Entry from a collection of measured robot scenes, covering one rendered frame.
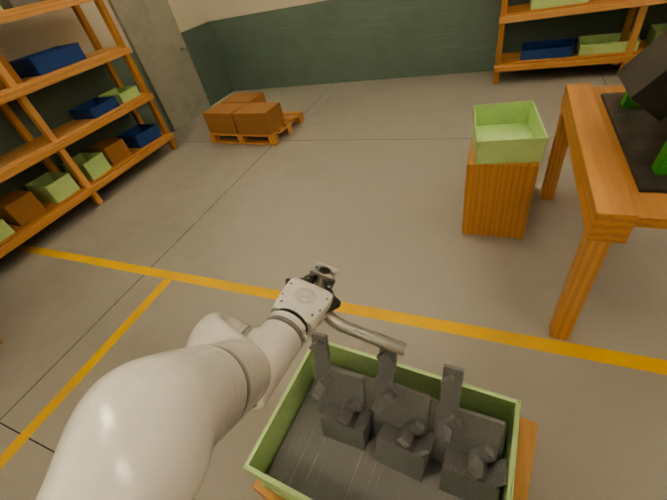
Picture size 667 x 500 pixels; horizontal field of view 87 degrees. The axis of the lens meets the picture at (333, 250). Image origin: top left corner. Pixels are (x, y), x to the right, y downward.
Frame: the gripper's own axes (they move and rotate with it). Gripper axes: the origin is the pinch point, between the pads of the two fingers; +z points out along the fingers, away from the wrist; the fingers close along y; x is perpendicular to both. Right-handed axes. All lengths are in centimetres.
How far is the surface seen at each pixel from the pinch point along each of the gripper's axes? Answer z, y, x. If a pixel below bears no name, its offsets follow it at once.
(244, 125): 355, 256, 122
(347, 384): 0.8, -13.6, 33.3
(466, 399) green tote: 13, -46, 33
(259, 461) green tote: -20, 1, 53
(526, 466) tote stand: 6, -65, 39
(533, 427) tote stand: 17, -66, 36
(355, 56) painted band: 588, 194, 37
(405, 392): 1.6, -28.0, 26.5
